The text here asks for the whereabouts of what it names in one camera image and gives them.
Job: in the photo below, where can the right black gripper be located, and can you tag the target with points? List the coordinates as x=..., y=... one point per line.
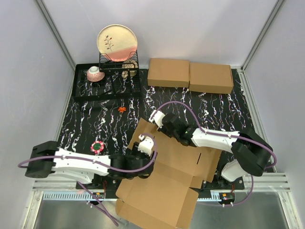
x=162, y=130

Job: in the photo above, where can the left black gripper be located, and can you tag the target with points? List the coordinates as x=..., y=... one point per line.
x=135, y=151

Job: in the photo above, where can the cardboard box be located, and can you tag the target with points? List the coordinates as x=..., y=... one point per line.
x=211, y=78
x=167, y=198
x=169, y=73

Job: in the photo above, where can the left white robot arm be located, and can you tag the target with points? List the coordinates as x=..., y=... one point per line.
x=48, y=160

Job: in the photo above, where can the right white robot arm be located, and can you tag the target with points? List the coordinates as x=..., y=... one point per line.
x=251, y=153

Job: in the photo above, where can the pink green flower coaster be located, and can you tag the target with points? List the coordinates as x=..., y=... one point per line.
x=97, y=147

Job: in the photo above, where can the red maple leaf ornament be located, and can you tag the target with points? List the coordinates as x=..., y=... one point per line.
x=122, y=109

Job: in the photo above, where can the cream ceramic mug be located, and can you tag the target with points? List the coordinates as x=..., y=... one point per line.
x=130, y=67

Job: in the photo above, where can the pink patterned bowl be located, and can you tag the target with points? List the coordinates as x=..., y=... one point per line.
x=94, y=74

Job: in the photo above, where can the cream pink floral plate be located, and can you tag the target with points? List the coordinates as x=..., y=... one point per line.
x=117, y=42

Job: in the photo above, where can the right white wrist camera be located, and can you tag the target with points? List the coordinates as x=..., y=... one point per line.
x=156, y=118

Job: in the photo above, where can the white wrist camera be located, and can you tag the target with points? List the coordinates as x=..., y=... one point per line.
x=156, y=118
x=146, y=144

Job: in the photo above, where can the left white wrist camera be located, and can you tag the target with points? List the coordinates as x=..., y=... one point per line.
x=146, y=144

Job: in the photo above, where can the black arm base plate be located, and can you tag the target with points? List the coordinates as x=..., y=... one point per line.
x=106, y=187

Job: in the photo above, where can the black wire tray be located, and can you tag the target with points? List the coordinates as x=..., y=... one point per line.
x=117, y=84

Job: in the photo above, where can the black wire plate rack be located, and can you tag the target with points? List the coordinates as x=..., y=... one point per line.
x=108, y=66

